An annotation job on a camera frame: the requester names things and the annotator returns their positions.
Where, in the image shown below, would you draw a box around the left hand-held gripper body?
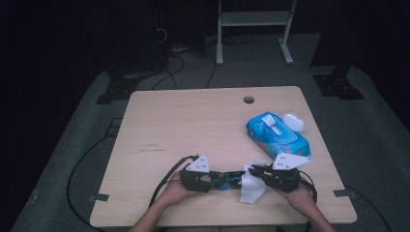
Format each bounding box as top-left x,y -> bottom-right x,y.
179,154 -> 215,194

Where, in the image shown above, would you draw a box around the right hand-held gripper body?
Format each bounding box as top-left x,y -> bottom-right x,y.
265,153 -> 313,194

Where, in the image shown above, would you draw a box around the white wet wipe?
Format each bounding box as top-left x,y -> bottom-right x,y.
239,159 -> 269,205

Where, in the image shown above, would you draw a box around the blue and black toy car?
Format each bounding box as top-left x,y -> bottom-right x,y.
208,169 -> 247,192

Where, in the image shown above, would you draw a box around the blue wet wipes pack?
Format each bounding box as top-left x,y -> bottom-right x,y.
246,111 -> 312,160

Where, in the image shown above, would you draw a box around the person's left hand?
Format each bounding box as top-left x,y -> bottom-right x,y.
160,170 -> 201,208

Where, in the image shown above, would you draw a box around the person's right hand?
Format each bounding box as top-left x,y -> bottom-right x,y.
278,186 -> 318,212

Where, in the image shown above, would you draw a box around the white oval lid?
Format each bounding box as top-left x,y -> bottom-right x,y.
281,111 -> 306,133

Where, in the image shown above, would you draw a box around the grey tape strip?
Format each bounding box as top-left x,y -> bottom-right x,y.
333,188 -> 358,198
88,192 -> 110,203

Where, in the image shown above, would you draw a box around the black stand base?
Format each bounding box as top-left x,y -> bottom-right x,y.
311,64 -> 366,102
95,74 -> 140,105

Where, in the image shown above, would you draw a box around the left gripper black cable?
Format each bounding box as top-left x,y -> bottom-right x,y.
148,155 -> 200,208

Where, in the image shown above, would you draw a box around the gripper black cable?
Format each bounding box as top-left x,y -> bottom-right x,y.
299,170 -> 319,205
148,155 -> 200,208

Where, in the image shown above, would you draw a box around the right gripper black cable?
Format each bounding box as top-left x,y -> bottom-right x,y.
299,170 -> 319,205

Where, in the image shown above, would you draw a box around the black floor cable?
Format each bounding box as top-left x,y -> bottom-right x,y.
343,184 -> 393,232
66,130 -> 118,232
151,53 -> 187,91
205,50 -> 218,90

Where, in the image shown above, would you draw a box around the white metal stand frame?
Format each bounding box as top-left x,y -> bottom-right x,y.
216,0 -> 299,67

